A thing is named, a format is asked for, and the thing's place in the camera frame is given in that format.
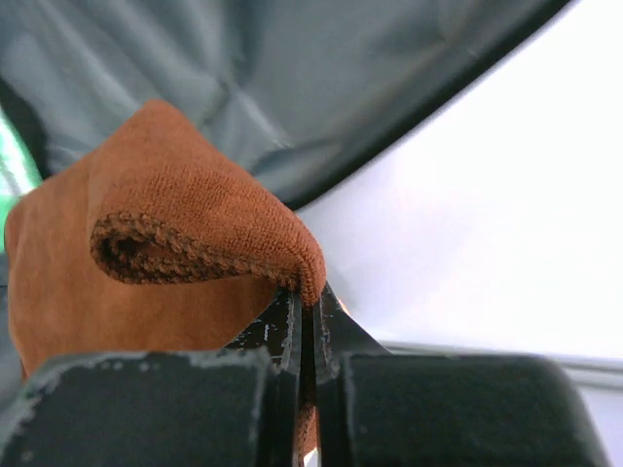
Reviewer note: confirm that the brown towel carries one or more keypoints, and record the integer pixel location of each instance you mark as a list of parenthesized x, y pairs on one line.
[(153, 241)]

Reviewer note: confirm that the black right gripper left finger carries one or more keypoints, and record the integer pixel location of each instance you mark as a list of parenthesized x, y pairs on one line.
[(236, 406)]

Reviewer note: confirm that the green tie-dye cloth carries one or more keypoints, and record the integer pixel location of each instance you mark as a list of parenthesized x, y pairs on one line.
[(19, 172)]

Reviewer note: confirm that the space astronaut kids suitcase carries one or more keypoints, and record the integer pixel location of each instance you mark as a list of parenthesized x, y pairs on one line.
[(298, 93)]

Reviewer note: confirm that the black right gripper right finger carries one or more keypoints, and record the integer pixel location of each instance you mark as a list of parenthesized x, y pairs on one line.
[(378, 408)]

